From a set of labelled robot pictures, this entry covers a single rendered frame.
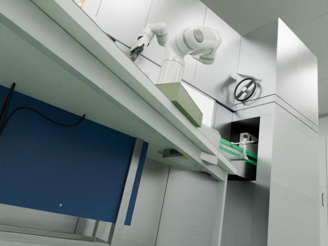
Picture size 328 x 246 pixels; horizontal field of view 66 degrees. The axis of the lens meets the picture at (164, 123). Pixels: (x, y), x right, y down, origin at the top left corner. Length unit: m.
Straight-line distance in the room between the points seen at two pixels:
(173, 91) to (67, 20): 0.42
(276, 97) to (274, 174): 0.57
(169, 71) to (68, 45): 0.51
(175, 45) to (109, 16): 0.73
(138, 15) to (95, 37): 1.28
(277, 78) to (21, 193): 1.83
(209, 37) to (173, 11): 1.00
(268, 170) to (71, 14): 1.59
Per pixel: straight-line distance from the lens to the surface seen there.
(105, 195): 1.15
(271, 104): 2.05
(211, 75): 2.14
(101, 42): 0.61
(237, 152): 1.90
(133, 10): 1.86
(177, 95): 0.85
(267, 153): 1.91
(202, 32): 1.10
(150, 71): 1.70
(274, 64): 2.23
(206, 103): 1.97
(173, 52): 1.08
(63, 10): 0.56
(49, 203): 1.07
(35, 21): 0.57
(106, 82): 0.67
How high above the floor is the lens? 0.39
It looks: 20 degrees up
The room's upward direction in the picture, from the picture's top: 12 degrees clockwise
